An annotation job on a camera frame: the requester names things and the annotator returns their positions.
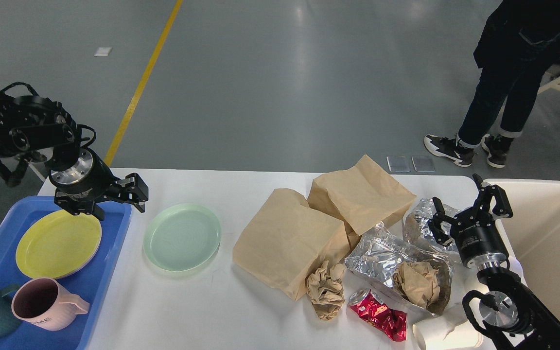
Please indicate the white paper cup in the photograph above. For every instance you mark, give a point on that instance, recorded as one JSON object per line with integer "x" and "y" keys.
{"x": 449, "y": 331}

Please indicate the crushed red can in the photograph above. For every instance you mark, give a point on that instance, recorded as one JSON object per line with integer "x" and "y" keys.
{"x": 371, "y": 308}

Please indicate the silver foil bag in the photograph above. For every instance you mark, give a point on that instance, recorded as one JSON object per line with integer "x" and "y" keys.
{"x": 378, "y": 255}

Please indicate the clear floor plate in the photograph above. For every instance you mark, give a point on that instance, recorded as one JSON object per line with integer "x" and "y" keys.
{"x": 398, "y": 164}
{"x": 422, "y": 164}

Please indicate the white floor tag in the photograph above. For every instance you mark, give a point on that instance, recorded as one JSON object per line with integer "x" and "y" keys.
{"x": 103, "y": 51}

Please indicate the left clear floor plate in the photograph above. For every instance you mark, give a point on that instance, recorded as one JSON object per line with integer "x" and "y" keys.
{"x": 398, "y": 164}

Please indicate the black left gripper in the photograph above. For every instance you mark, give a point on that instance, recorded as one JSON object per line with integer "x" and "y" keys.
{"x": 89, "y": 179}

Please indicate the rear brown paper bag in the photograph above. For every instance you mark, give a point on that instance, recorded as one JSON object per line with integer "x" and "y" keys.
{"x": 362, "y": 197}

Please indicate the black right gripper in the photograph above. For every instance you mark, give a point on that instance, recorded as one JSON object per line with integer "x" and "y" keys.
{"x": 480, "y": 245}

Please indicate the crumpled paper in foil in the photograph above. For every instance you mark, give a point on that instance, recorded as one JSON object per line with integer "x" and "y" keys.
{"x": 417, "y": 282}

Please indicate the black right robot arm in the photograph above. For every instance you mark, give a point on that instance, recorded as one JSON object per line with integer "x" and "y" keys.
{"x": 509, "y": 313}

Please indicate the right clear floor plate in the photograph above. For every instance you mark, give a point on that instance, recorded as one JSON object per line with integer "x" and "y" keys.
{"x": 422, "y": 164}

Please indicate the large brown paper bag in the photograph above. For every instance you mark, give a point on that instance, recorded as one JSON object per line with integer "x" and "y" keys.
{"x": 287, "y": 240}

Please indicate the person with sneakers right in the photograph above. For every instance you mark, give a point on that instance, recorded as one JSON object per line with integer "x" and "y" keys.
{"x": 519, "y": 42}

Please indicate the mint green plate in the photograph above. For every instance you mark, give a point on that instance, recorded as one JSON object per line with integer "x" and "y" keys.
{"x": 182, "y": 238}

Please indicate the rear silver foil wrapper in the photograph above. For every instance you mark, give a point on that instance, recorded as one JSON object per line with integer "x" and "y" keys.
{"x": 416, "y": 231}

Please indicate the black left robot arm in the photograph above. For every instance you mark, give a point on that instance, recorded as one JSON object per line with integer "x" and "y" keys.
{"x": 38, "y": 129}

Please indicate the pink mug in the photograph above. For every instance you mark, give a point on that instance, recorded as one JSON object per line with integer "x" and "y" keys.
{"x": 45, "y": 303}

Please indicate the beige plastic bin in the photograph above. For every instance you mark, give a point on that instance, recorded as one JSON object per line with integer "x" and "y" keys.
{"x": 534, "y": 235}

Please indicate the crumpled brown paper ball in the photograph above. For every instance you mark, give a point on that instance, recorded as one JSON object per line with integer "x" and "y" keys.
{"x": 326, "y": 290}

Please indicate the yellow plate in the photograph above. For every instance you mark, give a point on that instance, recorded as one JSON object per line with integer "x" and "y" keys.
{"x": 58, "y": 245}

